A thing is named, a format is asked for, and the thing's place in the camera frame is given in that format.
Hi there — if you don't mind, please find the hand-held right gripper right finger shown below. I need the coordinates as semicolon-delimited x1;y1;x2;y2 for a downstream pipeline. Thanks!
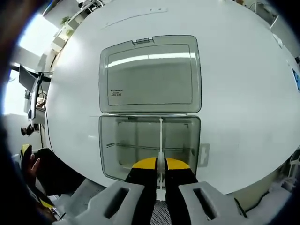
165;157;248;225

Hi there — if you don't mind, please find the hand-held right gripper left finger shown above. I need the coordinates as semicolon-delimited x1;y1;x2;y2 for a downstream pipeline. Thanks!
52;157;157;225

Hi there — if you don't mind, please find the white divider strip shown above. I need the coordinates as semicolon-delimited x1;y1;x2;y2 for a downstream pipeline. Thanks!
156;118;167;202

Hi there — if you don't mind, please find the transparent grey guide fixture box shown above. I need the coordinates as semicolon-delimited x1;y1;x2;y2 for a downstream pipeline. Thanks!
98;35;202;182

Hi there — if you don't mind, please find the person's left hand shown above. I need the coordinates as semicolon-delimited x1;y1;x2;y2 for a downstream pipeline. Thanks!
22;154;41;184

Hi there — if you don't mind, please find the black-legged side desk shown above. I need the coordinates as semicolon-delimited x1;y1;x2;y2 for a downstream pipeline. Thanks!
28;71;53;123

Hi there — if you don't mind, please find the grey laptop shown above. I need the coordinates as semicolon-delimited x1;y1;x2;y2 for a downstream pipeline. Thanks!
18;65;39;90

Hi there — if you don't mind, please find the phone with blue screen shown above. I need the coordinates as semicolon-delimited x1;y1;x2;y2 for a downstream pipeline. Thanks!
292;67;300;91

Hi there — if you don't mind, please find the small white crumpled item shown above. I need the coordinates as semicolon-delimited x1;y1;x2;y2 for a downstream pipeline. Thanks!
273;34;284;47

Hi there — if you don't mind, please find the white table cable cover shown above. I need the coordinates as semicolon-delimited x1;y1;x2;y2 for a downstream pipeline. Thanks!
100;7;168;29

